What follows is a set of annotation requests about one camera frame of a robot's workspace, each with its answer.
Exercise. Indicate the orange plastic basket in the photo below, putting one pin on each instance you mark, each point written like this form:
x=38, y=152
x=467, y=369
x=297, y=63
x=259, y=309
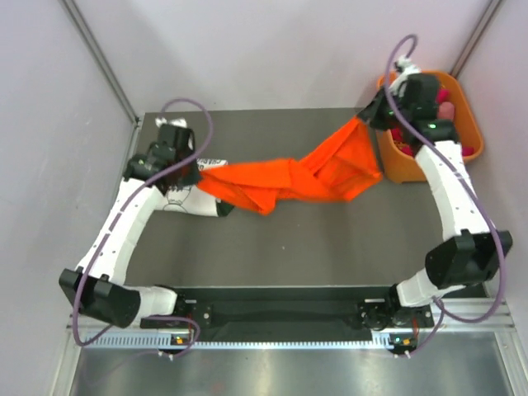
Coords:
x=400, y=167

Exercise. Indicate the salmon pink t-shirt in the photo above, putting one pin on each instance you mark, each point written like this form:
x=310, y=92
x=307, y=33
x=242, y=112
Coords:
x=446, y=111

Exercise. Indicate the white printed folded t-shirt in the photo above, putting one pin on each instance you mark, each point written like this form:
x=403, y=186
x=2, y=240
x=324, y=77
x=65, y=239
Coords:
x=191, y=200

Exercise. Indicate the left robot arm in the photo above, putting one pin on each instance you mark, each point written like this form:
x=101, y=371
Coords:
x=96, y=287

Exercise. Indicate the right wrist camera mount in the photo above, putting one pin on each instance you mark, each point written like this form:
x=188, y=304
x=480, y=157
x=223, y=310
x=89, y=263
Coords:
x=404, y=67

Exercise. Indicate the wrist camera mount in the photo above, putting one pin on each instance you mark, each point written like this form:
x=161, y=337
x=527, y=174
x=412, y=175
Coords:
x=178, y=122
x=404, y=67

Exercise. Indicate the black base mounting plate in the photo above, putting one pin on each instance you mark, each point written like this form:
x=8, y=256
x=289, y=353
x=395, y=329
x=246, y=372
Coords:
x=291, y=313

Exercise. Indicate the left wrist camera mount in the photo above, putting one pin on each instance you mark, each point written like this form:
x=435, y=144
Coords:
x=178, y=122

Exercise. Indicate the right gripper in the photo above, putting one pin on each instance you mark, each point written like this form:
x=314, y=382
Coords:
x=372, y=112

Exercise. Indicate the dark green folded t-shirt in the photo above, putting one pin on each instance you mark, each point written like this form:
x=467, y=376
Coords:
x=223, y=208

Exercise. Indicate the aluminium frame extrusion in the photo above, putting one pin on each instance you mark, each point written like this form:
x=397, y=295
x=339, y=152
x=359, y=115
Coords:
x=460, y=315

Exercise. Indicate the slotted cable duct rail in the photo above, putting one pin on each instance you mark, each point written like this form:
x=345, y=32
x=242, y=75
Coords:
x=168, y=340

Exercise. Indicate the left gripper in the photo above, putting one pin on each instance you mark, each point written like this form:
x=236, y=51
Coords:
x=193, y=179

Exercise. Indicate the orange t-shirt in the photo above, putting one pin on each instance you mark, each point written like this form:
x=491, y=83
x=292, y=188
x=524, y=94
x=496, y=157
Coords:
x=341, y=168

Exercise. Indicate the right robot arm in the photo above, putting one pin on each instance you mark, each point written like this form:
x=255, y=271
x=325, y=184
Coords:
x=472, y=250

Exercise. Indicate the magenta t-shirt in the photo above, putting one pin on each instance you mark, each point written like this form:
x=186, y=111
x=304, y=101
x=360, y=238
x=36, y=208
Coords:
x=397, y=134

